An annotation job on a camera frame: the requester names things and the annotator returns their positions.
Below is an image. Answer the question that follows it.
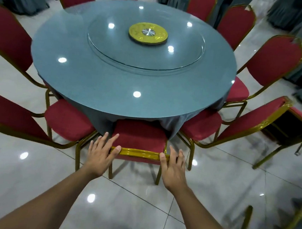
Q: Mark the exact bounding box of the blue round table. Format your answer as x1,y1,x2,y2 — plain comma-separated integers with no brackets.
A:
23,0,243,148

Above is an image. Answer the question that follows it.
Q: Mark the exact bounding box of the person's left hand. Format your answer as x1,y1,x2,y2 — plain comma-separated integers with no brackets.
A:
81,130,124,181

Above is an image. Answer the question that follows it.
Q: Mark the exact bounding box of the yellow turntable base disc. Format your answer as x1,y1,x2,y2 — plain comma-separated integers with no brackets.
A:
127,20,170,47

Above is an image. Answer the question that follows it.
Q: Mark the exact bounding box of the grey-blue tablecloth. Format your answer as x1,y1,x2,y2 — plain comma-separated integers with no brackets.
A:
23,0,243,148

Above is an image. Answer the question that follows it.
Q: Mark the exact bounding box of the person's right hand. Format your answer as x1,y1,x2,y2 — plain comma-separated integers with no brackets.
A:
155,145,193,196

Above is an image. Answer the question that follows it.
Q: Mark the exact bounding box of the person's right forearm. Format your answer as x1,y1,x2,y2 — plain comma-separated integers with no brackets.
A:
171,184,252,229

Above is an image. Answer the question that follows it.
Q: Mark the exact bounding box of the glass lazy susan turntable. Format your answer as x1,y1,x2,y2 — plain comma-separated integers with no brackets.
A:
84,8,208,76

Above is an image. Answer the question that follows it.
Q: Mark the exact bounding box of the person's left forearm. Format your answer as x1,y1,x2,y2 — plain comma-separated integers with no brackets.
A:
0,158,101,229

